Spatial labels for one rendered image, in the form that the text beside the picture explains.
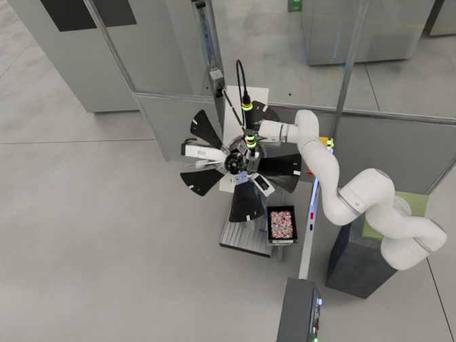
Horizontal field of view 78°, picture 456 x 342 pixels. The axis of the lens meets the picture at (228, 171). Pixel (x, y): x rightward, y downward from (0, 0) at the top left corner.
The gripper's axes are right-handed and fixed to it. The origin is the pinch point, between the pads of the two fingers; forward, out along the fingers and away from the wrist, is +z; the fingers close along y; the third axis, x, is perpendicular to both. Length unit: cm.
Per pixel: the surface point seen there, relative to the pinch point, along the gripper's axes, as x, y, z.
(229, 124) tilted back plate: -28.6, 28.1, 22.9
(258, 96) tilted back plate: -14.0, 40.2, 6.0
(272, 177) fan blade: -28.7, -6.5, -12.1
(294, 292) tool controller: -22, -63, -33
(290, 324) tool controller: -22, -74, -33
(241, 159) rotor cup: -21.3, -3.0, 5.2
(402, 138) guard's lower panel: -66, 70, -90
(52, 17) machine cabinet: -16, 134, 242
